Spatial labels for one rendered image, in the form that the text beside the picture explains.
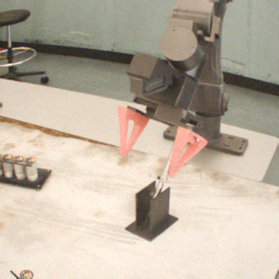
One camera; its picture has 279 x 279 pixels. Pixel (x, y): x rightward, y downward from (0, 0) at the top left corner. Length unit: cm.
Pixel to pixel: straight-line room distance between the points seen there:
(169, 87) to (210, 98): 30
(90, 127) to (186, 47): 55
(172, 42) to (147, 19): 294
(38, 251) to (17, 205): 15
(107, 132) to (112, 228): 36
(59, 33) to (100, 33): 44
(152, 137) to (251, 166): 25
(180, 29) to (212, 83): 35
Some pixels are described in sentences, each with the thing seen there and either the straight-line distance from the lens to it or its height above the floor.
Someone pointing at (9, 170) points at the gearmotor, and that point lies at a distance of 96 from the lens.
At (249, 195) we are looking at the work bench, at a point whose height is 75.
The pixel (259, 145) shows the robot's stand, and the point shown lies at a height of 75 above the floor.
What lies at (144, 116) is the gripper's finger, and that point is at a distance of 80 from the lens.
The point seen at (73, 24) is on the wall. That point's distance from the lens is 401.
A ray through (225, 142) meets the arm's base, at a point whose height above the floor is 76.
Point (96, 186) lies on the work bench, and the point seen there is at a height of 75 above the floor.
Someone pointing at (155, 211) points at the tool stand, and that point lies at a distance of 80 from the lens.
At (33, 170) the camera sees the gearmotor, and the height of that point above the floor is 80.
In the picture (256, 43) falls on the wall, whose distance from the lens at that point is 335.
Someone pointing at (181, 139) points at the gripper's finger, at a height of 95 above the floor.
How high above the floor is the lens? 128
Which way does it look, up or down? 29 degrees down
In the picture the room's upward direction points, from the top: straight up
